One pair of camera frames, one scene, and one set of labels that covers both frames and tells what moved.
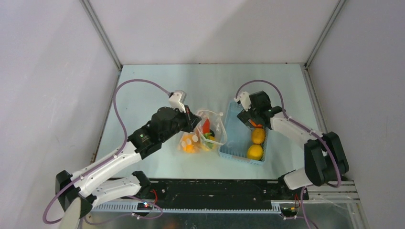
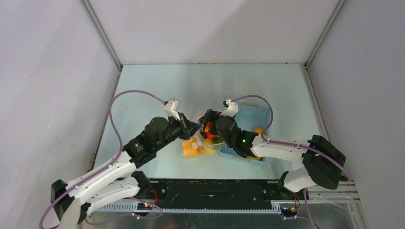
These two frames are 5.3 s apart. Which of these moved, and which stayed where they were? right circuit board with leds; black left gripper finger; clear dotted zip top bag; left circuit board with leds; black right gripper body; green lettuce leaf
Moved: green lettuce leaf; black right gripper body; black left gripper finger
Stayed: left circuit board with leds; clear dotted zip top bag; right circuit board with leds
